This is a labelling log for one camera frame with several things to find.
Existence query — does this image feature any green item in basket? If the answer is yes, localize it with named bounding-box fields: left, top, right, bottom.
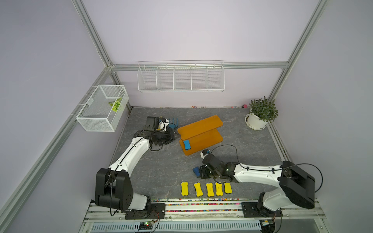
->
left=108, top=98, right=122, bottom=112

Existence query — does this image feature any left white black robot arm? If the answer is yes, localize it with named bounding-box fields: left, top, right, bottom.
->
left=94, top=116, right=179, bottom=216

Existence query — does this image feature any orange wooden two-tier shelf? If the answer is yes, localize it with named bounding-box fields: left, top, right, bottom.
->
left=177, top=115, right=223, bottom=156

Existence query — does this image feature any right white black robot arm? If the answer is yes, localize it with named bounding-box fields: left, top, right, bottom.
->
left=197, top=150, right=316, bottom=214

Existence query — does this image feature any white wire wall shelf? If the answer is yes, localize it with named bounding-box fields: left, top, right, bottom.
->
left=137, top=61, right=225, bottom=92

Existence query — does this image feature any blue garden hand rake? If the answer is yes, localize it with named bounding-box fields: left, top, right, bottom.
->
left=168, top=117, right=179, bottom=129

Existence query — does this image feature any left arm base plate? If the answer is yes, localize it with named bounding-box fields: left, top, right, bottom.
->
left=125, top=203, right=166, bottom=220

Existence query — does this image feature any yellow eraser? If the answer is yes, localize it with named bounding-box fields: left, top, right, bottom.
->
left=215, top=183, right=223, bottom=196
left=181, top=182, right=189, bottom=196
left=193, top=182, right=203, bottom=197
left=224, top=183, right=232, bottom=194
left=206, top=183, right=215, bottom=197

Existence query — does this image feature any blue eraser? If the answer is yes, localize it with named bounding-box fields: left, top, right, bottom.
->
left=183, top=140, right=191, bottom=150
left=192, top=167, right=202, bottom=178

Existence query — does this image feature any white mesh wall basket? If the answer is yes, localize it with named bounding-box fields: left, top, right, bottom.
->
left=75, top=84, right=129, bottom=132

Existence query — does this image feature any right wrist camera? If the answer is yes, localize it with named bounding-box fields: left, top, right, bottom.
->
left=200, top=149, right=210, bottom=159

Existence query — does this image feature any white vented cable duct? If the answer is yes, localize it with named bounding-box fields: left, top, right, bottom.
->
left=88, top=220, right=262, bottom=233

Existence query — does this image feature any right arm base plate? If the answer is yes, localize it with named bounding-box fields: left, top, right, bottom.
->
left=241, top=202, right=283, bottom=218

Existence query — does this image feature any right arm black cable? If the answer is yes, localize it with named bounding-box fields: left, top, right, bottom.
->
left=208, top=144, right=324, bottom=194

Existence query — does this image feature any potted green plant white pot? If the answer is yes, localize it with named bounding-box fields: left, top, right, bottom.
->
left=245, top=96, right=279, bottom=131

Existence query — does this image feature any aluminium rail frame front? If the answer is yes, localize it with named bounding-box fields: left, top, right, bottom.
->
left=83, top=198, right=326, bottom=223

